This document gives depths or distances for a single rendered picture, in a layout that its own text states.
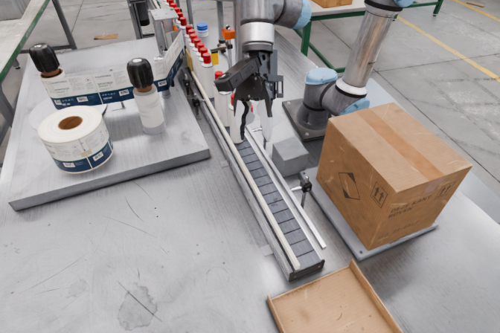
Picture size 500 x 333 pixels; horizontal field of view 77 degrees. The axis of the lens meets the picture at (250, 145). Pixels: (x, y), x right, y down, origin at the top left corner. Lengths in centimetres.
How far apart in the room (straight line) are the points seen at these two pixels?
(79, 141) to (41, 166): 23
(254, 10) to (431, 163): 57
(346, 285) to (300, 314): 15
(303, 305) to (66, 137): 88
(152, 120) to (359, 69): 77
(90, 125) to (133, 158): 18
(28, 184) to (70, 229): 23
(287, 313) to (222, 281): 19
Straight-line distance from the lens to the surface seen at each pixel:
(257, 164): 113
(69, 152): 119
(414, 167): 89
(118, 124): 141
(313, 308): 93
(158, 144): 126
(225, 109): 123
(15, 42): 263
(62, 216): 122
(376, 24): 109
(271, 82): 73
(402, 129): 100
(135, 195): 117
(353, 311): 95
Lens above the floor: 169
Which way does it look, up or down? 43 degrees down
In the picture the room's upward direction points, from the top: straight up
